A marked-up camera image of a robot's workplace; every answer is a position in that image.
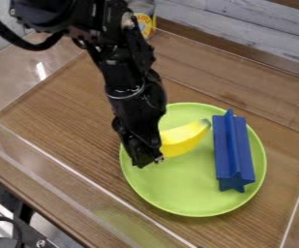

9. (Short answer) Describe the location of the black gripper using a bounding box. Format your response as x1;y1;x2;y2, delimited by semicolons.
104;68;168;170

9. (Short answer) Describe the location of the yellow toy banana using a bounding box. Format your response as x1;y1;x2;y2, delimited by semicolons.
160;119;211;158

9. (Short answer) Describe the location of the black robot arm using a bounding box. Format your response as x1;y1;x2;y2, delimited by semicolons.
10;0;167;168

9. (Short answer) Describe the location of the green round plate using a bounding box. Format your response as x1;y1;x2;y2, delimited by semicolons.
118;102;268;218

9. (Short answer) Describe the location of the blue star-shaped block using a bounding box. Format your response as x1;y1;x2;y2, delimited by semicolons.
212;109;255;193

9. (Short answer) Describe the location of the black metal stand base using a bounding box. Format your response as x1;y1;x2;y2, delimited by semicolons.
12;223;59;248

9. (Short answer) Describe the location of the yellow labelled tin can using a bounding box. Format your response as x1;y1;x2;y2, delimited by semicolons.
128;0;156;40

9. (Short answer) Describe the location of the clear acrylic tray wall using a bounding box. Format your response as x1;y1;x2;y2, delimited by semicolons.
0;124;195;248

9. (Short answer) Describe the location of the black cable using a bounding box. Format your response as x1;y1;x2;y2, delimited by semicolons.
0;4;71;52

